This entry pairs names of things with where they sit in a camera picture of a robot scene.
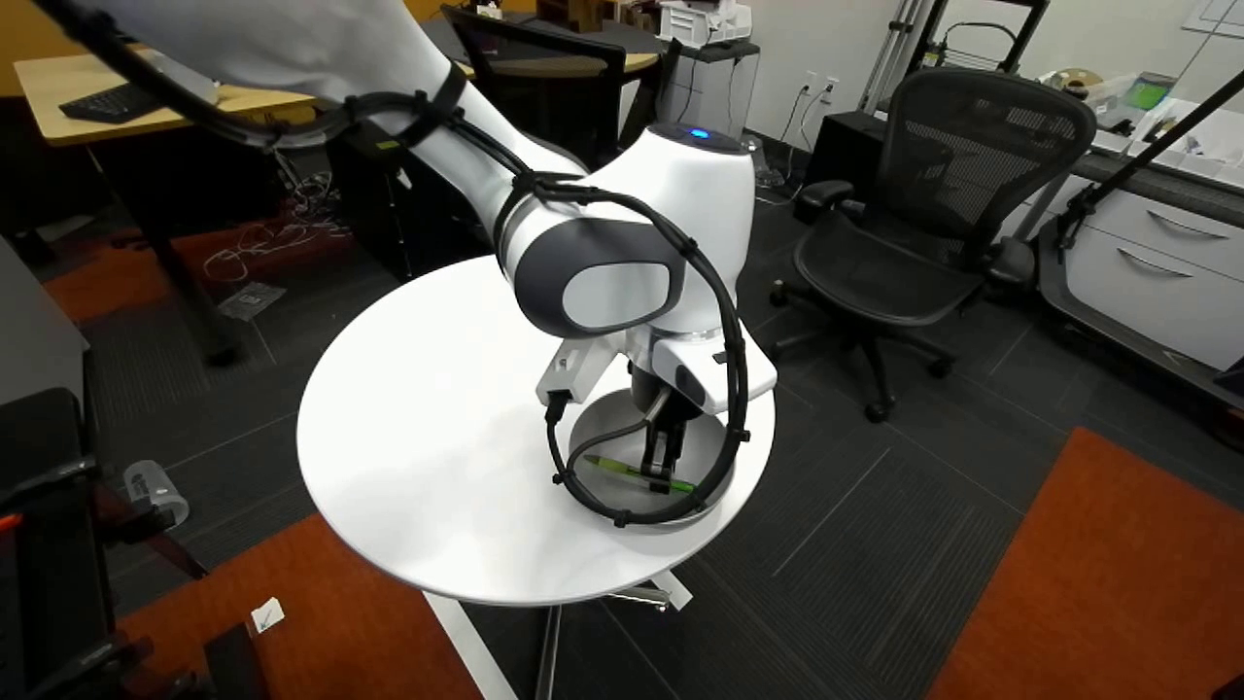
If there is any wooden desk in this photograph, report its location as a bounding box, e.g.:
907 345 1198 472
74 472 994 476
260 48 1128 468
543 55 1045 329
13 48 327 368

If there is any green pen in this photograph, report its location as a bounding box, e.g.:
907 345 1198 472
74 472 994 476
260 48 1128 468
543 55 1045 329
585 454 696 493

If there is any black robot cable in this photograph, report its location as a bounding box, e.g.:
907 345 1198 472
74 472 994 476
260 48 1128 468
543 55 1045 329
37 0 753 528

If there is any black mesh office chair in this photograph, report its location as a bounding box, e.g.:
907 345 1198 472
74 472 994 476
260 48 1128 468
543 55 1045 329
771 66 1095 419

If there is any black keyboard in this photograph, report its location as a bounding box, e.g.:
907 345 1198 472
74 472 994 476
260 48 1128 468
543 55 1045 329
64 86 160 125

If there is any black office chair at desk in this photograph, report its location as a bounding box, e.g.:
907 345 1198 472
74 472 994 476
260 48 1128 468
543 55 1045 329
447 8 665 166

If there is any white bowl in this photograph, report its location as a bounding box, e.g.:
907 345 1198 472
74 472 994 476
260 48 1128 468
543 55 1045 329
563 390 738 528

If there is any white drawer cabinet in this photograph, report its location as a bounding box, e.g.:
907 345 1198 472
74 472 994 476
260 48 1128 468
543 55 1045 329
1066 192 1244 368

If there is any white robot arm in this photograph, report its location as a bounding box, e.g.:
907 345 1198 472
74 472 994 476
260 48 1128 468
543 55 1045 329
41 0 753 446

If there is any black chair at left edge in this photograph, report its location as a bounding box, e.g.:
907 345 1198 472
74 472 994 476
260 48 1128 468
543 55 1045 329
0 384 212 700

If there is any white printer on cabinet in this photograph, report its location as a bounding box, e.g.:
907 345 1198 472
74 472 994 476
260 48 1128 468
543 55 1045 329
656 0 751 48

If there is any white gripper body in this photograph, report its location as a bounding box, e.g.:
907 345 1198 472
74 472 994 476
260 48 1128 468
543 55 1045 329
541 329 726 416

